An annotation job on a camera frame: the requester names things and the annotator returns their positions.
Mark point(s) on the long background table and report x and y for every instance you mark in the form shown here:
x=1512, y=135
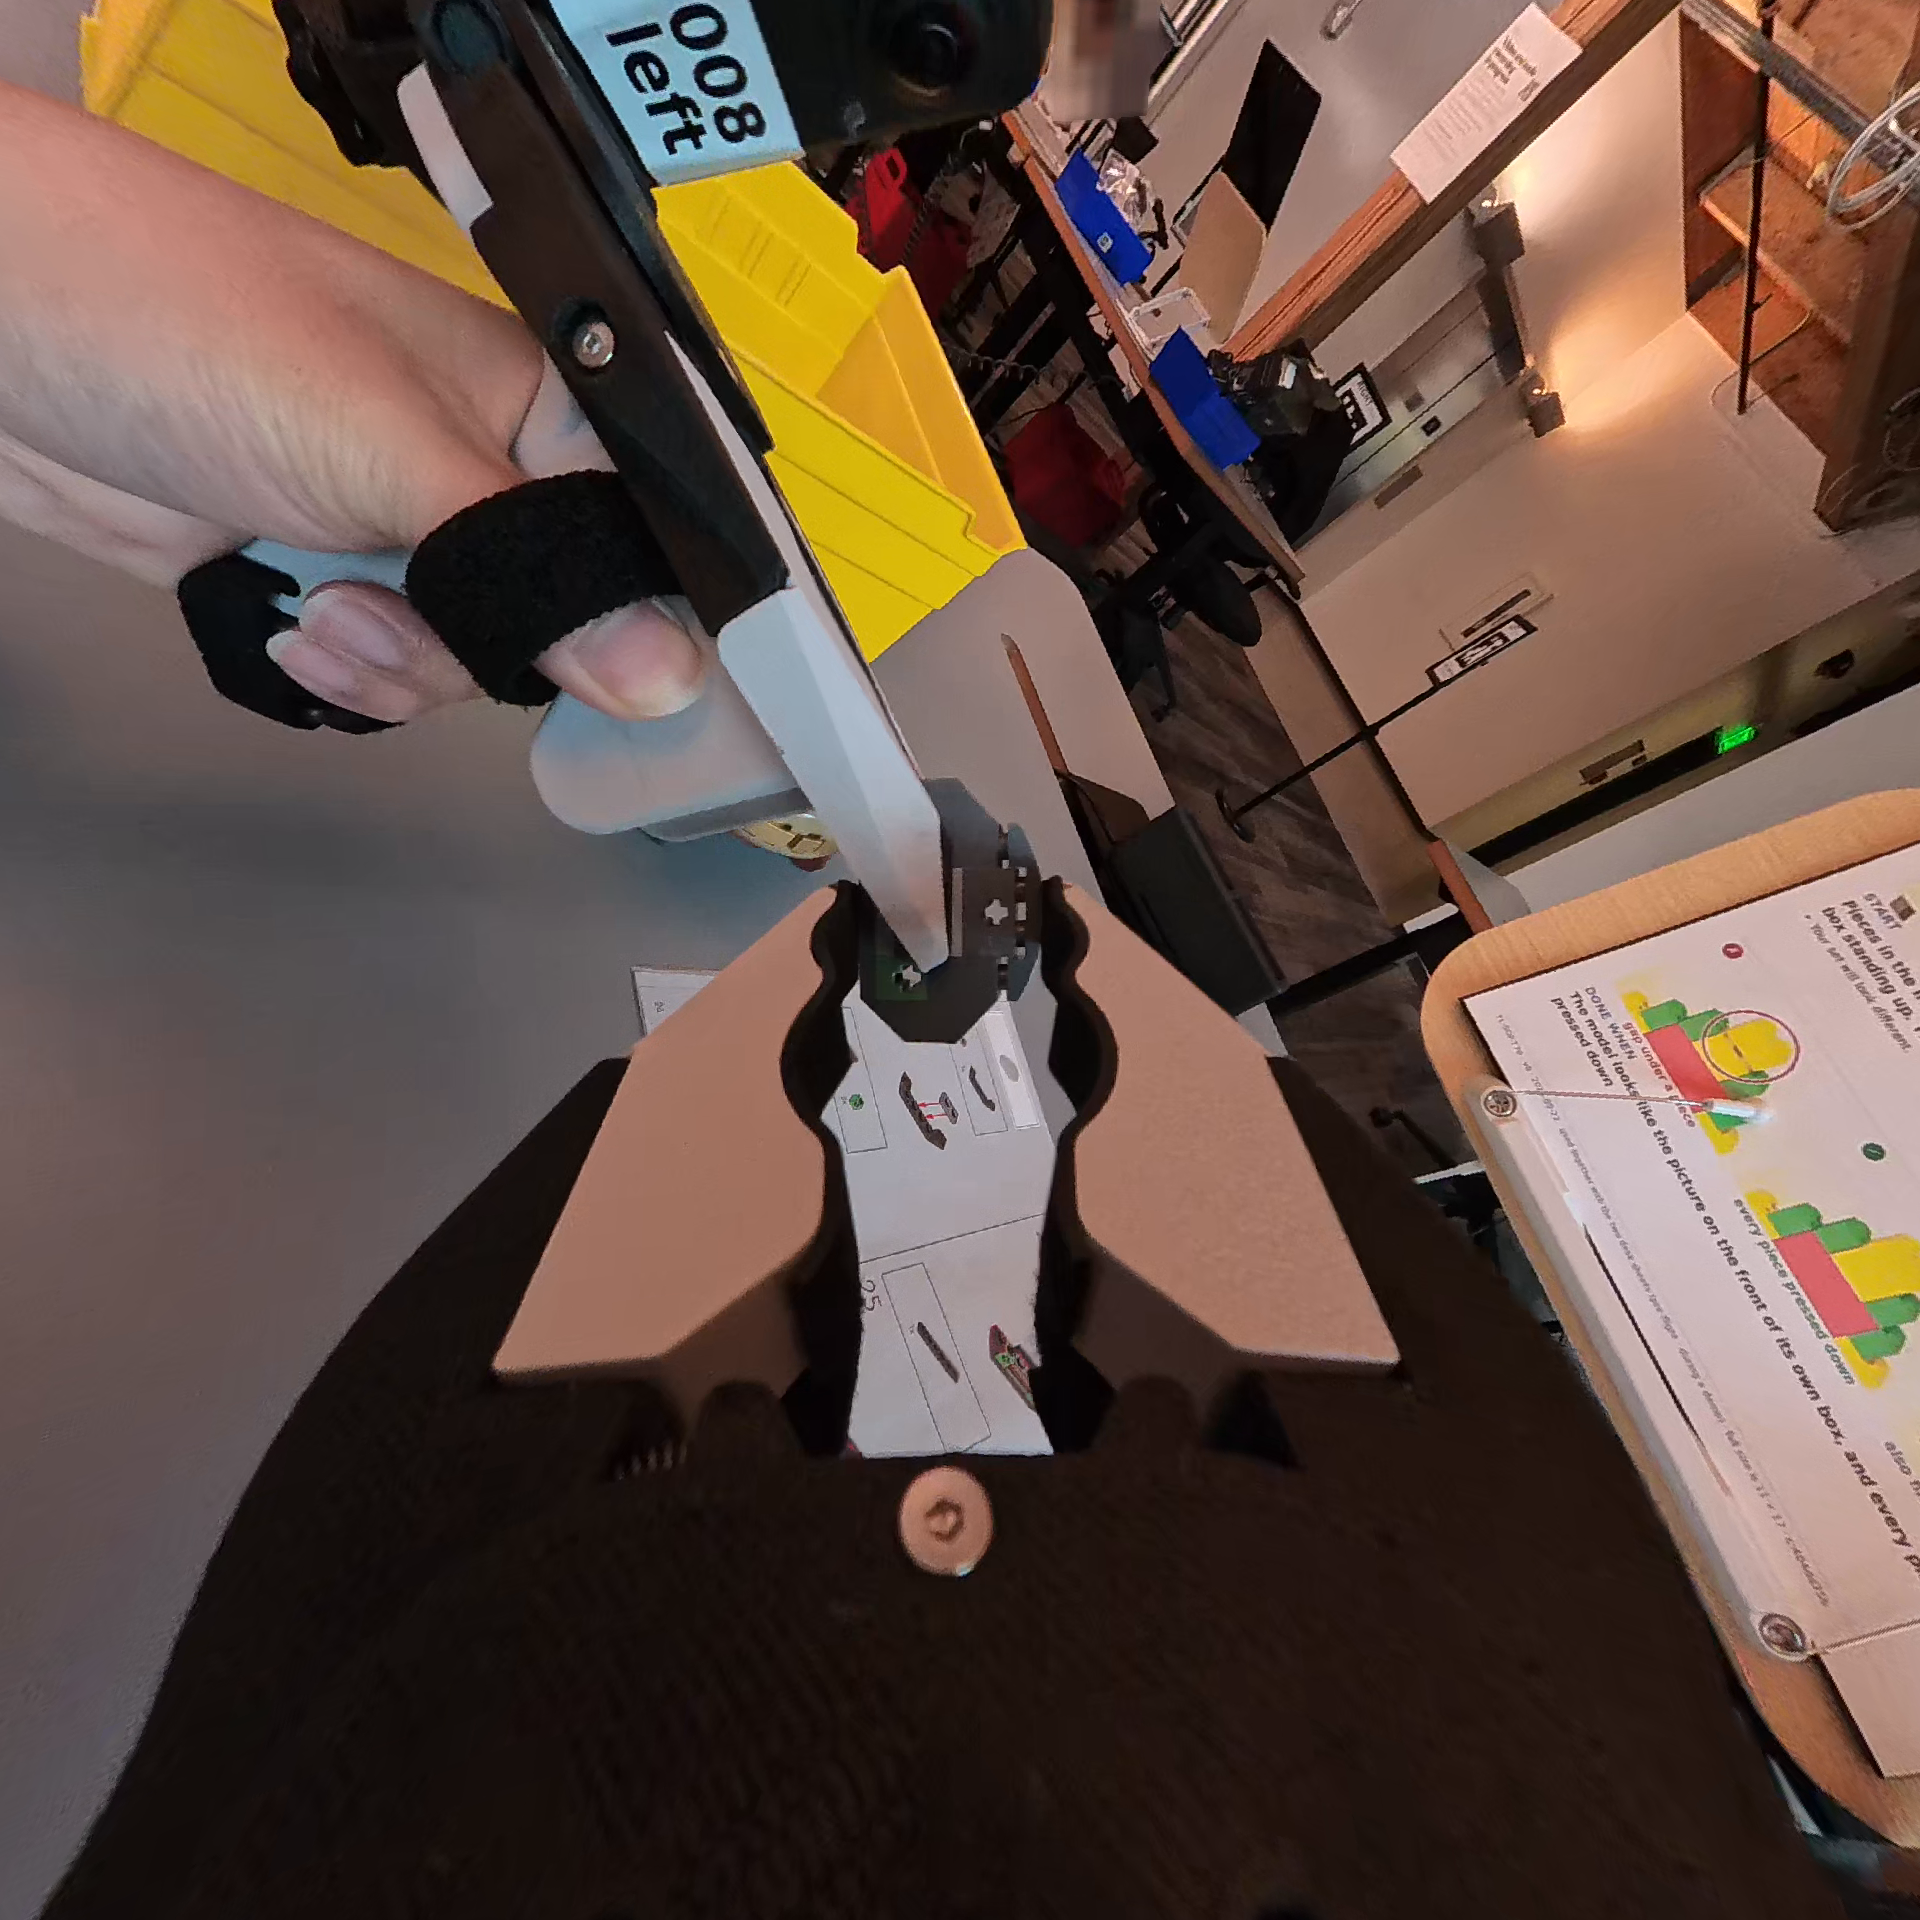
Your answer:
x=1140, y=323

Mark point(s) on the printed instruction sheet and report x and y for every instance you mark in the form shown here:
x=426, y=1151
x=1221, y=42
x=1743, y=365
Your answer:
x=1724, y=1275

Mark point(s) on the person's left hand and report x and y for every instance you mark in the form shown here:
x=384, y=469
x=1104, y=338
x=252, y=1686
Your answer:
x=225, y=374

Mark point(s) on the black brick assembly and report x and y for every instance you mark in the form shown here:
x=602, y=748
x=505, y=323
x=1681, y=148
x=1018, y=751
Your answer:
x=974, y=914

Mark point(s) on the white wall notice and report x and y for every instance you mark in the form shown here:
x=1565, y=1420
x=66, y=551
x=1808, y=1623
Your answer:
x=1484, y=98

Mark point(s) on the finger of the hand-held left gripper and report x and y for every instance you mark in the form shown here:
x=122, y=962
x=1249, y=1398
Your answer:
x=854, y=780

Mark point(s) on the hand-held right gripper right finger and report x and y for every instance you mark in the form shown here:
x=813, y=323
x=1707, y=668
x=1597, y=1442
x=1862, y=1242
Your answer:
x=1215, y=1200

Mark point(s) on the yellow plastic bin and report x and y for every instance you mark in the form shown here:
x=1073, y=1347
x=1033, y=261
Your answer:
x=841, y=374

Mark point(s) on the tan brick model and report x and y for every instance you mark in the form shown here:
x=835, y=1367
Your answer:
x=789, y=843

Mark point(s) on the wooden shelf unit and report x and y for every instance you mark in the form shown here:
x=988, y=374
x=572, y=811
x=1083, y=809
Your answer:
x=1860, y=301

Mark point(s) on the open instruction booklet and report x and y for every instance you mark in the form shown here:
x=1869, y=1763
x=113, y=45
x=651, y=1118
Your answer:
x=944, y=1200

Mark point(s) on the black floor stand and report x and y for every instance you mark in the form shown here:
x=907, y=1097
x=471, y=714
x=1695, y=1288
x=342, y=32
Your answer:
x=1351, y=742

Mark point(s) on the blue plastic bin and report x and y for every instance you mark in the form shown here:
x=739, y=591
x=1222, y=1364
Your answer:
x=1201, y=398
x=1102, y=219

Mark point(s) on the document stand with wooden board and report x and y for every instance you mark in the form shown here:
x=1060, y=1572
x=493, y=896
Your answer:
x=1514, y=1200

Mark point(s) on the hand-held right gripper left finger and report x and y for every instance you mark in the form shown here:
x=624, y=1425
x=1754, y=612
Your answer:
x=675, y=1200

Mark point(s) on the black office chair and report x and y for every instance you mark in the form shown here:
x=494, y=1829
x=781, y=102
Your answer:
x=1185, y=614

